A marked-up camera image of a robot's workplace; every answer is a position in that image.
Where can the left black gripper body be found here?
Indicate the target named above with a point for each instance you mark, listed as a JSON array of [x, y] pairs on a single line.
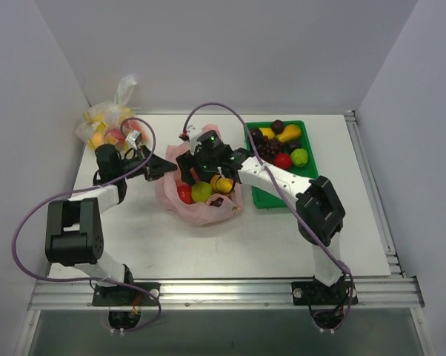
[[149, 167]]

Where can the dark fake mangosteen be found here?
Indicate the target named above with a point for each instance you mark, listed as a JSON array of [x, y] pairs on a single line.
[[256, 135]]

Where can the green fake pear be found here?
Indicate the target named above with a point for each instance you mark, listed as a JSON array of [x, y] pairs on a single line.
[[201, 192]]

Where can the dark red fake apple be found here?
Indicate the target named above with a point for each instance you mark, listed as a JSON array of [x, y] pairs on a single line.
[[217, 202]]

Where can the clear bag of fruits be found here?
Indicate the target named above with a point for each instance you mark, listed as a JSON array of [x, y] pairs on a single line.
[[102, 122]]

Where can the red fake pomegranate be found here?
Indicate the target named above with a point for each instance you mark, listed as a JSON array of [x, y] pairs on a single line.
[[283, 161]]

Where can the green fake custard apple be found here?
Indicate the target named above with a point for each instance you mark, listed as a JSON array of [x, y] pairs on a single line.
[[299, 157]]

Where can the pink plastic bag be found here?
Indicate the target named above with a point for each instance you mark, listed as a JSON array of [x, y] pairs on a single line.
[[198, 213]]

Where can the black fake fruit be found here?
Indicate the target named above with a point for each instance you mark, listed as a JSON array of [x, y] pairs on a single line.
[[293, 145]]

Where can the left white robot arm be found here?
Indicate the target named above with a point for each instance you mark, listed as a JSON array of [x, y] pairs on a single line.
[[74, 233]]

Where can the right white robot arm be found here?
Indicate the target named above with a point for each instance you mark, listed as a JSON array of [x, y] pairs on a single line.
[[314, 202]]

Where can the yellow fake mango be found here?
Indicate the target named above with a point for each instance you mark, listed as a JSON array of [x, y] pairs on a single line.
[[268, 132]]

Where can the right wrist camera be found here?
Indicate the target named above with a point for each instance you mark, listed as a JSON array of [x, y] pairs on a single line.
[[191, 134]]

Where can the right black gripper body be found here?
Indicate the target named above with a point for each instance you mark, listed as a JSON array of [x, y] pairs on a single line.
[[188, 167]]

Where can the dark purple fake plum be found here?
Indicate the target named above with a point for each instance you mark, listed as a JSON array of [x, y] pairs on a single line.
[[277, 126]]

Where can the orange yellow fake pear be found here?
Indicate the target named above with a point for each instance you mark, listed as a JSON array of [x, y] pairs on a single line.
[[291, 132]]

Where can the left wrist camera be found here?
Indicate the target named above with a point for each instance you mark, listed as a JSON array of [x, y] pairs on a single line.
[[134, 139]]

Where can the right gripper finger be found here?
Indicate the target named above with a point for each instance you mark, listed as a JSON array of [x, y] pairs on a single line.
[[186, 165], [231, 173]]

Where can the green plastic tray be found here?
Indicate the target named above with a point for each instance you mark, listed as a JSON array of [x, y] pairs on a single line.
[[310, 170]]

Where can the dark fake grapes bunch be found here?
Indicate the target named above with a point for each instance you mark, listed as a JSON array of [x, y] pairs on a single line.
[[268, 149]]

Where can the aluminium front rail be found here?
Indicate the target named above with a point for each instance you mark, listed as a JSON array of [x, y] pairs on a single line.
[[389, 292]]

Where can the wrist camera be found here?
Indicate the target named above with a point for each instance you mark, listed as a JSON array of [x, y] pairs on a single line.
[[134, 139], [191, 134]]

